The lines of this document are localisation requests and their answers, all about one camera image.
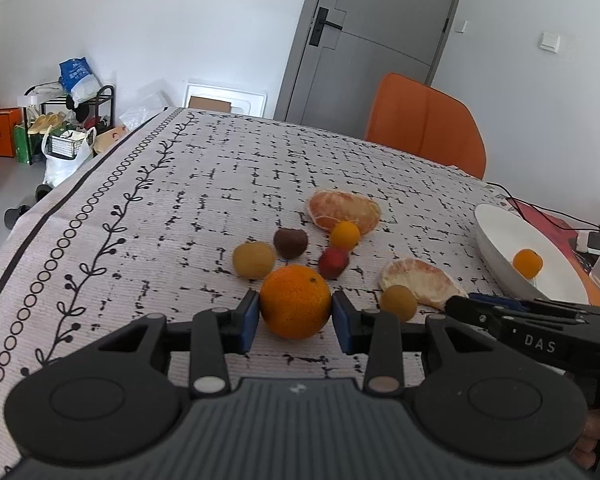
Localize small orange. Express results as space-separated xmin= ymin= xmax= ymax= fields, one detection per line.
xmin=329 ymin=221 xmax=361 ymax=251
xmin=512 ymin=249 xmax=544 ymax=278

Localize pale peeled citrus piece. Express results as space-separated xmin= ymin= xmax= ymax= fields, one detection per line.
xmin=379 ymin=257 xmax=468 ymax=311

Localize small yellow round fruit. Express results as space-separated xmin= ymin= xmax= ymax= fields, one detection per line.
xmin=380 ymin=285 xmax=419 ymax=322

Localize green bag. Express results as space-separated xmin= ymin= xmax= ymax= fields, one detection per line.
xmin=13 ymin=122 xmax=43 ymax=165

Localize large orange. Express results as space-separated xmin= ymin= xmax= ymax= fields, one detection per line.
xmin=259 ymin=266 xmax=332 ymax=339

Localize brown cardboard box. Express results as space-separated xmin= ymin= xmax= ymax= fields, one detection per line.
xmin=92 ymin=125 xmax=131 ymax=156

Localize black cable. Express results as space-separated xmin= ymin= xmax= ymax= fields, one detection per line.
xmin=485 ymin=180 xmax=600 ymax=235

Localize large peeled citrus piece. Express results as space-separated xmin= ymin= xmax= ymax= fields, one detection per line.
xmin=305 ymin=190 xmax=382 ymax=236

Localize black metal rack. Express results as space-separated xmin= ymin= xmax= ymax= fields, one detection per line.
xmin=22 ymin=84 xmax=116 ymax=161

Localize person's right hand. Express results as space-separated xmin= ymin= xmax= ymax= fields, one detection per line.
xmin=571 ymin=405 xmax=600 ymax=473

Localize orange chair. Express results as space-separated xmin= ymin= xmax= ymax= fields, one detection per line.
xmin=364 ymin=72 xmax=487 ymax=181

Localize small red fruit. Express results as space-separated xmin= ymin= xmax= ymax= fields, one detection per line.
xmin=318 ymin=247 xmax=351 ymax=279

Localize dark brown fruit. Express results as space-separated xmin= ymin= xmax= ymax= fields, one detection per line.
xmin=273 ymin=228 xmax=309 ymax=260

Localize patterned white tablecloth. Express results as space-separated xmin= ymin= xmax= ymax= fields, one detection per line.
xmin=0 ymin=106 xmax=518 ymax=480

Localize brown cardboard sheet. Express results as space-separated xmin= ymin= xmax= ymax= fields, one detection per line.
xmin=188 ymin=95 xmax=233 ymax=112

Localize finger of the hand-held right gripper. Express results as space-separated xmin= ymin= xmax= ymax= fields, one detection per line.
xmin=467 ymin=292 xmax=589 ymax=316
xmin=445 ymin=296 xmax=512 ymax=344

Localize black round object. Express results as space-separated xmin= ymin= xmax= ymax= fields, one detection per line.
xmin=4 ymin=205 xmax=31 ymax=231

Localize blue and white bag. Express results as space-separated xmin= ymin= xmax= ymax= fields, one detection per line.
xmin=58 ymin=56 xmax=101 ymax=106

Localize yellow-brown round fruit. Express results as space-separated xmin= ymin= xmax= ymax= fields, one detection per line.
xmin=231 ymin=241 xmax=277 ymax=279

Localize white plate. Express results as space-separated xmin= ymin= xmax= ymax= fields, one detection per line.
xmin=474 ymin=203 xmax=591 ymax=306

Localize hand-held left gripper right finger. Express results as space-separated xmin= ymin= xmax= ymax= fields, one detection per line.
xmin=331 ymin=290 xmax=510 ymax=397

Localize grey door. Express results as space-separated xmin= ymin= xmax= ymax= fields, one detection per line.
xmin=274 ymin=0 xmax=470 ymax=138

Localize clear plastic bag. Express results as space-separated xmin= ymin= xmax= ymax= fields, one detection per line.
xmin=120 ymin=91 xmax=171 ymax=133

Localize white foam board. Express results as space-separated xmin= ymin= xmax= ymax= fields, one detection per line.
xmin=182 ymin=79 xmax=268 ymax=120

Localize black door handle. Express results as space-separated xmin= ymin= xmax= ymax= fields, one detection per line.
xmin=310 ymin=7 xmax=344 ymax=47

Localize white plastic bag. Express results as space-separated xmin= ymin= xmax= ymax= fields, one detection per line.
xmin=41 ymin=127 xmax=97 ymax=188

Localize yellow slippers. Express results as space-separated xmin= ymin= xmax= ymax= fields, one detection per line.
xmin=27 ymin=112 xmax=66 ymax=135

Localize red mat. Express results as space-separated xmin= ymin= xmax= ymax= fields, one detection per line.
xmin=505 ymin=197 xmax=581 ymax=251

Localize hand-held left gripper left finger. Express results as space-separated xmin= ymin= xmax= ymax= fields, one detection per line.
xmin=82 ymin=289 xmax=261 ymax=398

